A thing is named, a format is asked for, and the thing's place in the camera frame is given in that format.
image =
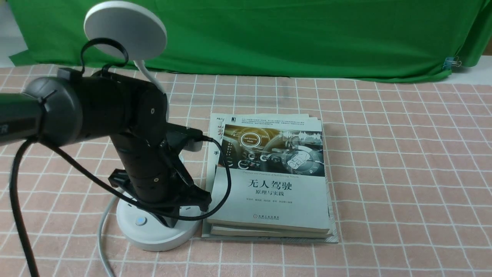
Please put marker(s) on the top book with car cover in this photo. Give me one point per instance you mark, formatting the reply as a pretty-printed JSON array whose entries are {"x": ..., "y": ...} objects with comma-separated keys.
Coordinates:
[{"x": 271, "y": 173}]

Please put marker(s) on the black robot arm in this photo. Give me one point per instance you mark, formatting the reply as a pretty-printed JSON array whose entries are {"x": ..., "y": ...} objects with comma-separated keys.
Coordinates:
[{"x": 69, "y": 108}]

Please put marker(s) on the pink grid tablecloth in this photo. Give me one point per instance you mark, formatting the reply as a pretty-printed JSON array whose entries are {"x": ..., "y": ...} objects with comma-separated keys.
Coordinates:
[{"x": 408, "y": 167}]

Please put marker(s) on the blue binder clip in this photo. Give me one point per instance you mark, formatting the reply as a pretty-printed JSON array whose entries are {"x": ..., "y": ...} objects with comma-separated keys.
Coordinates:
[{"x": 451, "y": 62}]

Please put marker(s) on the white desk lamp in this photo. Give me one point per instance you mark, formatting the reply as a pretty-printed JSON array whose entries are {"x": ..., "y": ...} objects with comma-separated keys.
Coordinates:
[{"x": 143, "y": 36}]

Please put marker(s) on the green backdrop cloth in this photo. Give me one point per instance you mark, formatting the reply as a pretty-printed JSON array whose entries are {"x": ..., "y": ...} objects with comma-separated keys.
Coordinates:
[{"x": 395, "y": 41}]

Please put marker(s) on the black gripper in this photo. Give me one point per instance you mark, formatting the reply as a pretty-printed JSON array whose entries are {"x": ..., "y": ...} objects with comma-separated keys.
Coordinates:
[{"x": 160, "y": 186}]

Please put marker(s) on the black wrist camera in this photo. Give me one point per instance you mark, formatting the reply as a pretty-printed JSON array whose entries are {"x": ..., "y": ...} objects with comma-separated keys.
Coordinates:
[{"x": 181, "y": 138}]

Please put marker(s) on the bottom book in stack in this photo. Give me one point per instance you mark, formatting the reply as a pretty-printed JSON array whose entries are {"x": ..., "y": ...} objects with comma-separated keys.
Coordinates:
[{"x": 215, "y": 125}]

